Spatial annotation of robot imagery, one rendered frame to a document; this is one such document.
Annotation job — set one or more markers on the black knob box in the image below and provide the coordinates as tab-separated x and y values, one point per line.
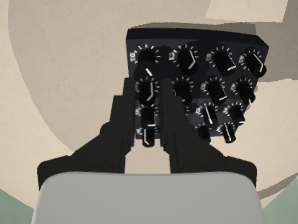
204	58

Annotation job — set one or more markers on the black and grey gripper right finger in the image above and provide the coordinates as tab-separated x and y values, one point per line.
179	139

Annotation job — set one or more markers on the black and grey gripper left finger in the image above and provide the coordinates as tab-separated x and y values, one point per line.
107	151

